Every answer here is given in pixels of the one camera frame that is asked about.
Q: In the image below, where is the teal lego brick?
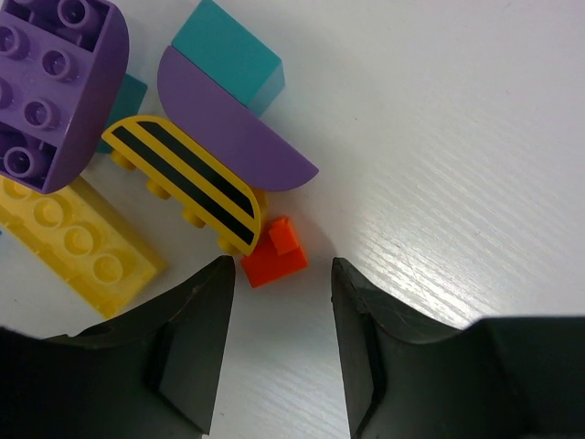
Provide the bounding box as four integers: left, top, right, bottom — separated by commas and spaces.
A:
104, 74, 147, 129

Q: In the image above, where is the purple half-round lego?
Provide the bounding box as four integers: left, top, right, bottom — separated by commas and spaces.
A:
157, 46, 319, 192

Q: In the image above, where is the orange lego brick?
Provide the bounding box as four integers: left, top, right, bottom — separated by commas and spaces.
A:
240, 217, 309, 288

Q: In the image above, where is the yellow black striped lego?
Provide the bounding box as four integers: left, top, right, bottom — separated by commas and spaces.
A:
101, 115, 267, 255

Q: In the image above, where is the teal lego block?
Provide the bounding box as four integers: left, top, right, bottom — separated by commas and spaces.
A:
172, 1, 285, 116

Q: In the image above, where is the dark purple lego brick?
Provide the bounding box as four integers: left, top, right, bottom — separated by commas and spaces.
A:
1, 1, 130, 194

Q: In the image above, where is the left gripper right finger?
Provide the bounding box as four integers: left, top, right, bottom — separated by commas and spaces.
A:
331, 258, 584, 438

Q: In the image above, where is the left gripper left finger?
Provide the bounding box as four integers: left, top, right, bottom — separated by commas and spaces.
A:
1, 256, 236, 438

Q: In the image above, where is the long yellow lego plate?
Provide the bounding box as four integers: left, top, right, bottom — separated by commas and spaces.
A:
1, 177, 166, 318

